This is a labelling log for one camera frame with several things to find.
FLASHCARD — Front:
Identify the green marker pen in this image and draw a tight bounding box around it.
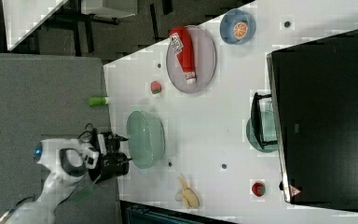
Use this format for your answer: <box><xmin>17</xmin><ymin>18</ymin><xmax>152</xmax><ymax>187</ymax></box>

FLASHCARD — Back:
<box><xmin>88</xmin><ymin>97</ymin><xmax>110</xmax><ymax>106</ymax></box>

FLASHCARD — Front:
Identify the peeled toy banana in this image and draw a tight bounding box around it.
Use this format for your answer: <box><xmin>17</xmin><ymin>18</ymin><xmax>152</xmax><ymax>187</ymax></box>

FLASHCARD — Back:
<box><xmin>174</xmin><ymin>175</ymin><xmax>200</xmax><ymax>209</ymax></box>

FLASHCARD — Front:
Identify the green plastic strainer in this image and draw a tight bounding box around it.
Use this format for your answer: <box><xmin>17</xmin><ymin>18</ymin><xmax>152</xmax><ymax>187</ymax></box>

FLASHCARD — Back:
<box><xmin>126</xmin><ymin>111</ymin><xmax>165</xmax><ymax>169</ymax></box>

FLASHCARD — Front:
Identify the red toy strawberry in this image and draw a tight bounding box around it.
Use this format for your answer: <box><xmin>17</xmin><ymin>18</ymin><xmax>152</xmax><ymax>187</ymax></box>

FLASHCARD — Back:
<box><xmin>150</xmin><ymin>81</ymin><xmax>162</xmax><ymax>94</ymax></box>

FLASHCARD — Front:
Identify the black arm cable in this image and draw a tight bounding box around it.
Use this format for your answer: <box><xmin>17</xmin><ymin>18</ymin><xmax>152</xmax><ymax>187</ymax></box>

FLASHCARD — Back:
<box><xmin>76</xmin><ymin>122</ymin><xmax>98</xmax><ymax>144</ymax></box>

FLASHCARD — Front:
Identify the blue bowl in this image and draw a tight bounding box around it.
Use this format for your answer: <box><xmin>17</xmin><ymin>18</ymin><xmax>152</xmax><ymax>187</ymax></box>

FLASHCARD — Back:
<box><xmin>220</xmin><ymin>8</ymin><xmax>256</xmax><ymax>45</ymax></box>

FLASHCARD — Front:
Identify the red toy apple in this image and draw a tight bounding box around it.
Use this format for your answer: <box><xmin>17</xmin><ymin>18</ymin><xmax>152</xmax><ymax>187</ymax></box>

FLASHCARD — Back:
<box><xmin>252</xmin><ymin>182</ymin><xmax>266</xmax><ymax>197</ymax></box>

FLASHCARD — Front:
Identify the black toaster oven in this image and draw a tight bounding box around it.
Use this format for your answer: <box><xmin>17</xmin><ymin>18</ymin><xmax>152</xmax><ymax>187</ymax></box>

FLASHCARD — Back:
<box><xmin>251</xmin><ymin>29</ymin><xmax>358</xmax><ymax>212</ymax></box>

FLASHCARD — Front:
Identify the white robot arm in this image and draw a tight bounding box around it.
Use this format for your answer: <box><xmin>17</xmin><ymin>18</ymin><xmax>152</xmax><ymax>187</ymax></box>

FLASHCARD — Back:
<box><xmin>0</xmin><ymin>131</ymin><xmax>131</xmax><ymax>224</ymax></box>

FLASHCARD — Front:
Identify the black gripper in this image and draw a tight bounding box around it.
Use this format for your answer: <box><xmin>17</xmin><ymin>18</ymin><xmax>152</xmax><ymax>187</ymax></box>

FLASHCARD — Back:
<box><xmin>89</xmin><ymin>132</ymin><xmax>132</xmax><ymax>183</ymax></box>

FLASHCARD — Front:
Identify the orange slice toy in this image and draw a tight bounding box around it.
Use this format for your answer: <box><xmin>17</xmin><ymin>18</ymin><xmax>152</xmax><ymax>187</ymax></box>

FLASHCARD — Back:
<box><xmin>233</xmin><ymin>21</ymin><xmax>248</xmax><ymax>40</ymax></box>

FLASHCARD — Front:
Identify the grey round plate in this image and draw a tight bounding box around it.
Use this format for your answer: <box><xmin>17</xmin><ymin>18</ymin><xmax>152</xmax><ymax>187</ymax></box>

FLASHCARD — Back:
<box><xmin>166</xmin><ymin>25</ymin><xmax>216</xmax><ymax>94</ymax></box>

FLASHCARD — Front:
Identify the red ketchup bottle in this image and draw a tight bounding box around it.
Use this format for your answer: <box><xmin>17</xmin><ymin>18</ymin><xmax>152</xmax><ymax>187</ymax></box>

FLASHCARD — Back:
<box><xmin>169</xmin><ymin>26</ymin><xmax>197</xmax><ymax>84</ymax></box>

